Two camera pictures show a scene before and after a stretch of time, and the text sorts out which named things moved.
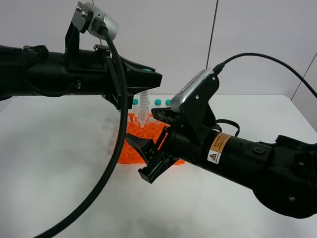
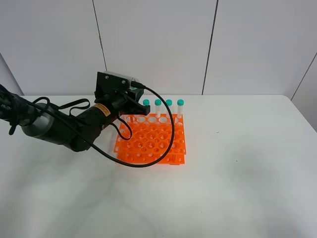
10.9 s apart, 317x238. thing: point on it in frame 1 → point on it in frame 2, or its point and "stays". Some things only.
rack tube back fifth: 168,102 stays
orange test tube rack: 131,152 stays
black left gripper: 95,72 → 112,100
